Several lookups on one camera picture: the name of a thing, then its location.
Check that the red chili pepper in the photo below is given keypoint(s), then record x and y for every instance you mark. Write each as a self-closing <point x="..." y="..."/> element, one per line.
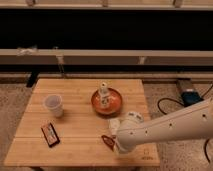
<point x="108" y="141"/>

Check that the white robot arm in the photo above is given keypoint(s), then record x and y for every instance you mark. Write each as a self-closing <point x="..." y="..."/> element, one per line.
<point x="193" y="122"/>

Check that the small white bottle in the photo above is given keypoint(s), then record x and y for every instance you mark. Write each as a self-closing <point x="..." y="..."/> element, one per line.
<point x="104" y="95"/>

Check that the orange round bowl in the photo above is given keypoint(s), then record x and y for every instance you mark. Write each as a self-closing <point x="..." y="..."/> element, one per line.
<point x="115" y="103"/>

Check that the white rectangular sponge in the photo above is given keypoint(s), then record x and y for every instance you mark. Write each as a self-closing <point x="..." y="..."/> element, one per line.
<point x="114" y="124"/>

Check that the clear plastic cup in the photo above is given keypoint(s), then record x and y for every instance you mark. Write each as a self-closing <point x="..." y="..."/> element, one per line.
<point x="54" y="104"/>

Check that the dark snack packet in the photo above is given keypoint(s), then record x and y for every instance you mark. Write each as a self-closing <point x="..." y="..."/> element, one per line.
<point x="50" y="135"/>

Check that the blue black power box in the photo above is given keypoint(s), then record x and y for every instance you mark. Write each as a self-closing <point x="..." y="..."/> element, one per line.
<point x="188" y="92"/>

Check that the grey horizontal rail beam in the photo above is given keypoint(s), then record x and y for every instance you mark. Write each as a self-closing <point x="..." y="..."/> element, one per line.
<point x="33" y="56"/>

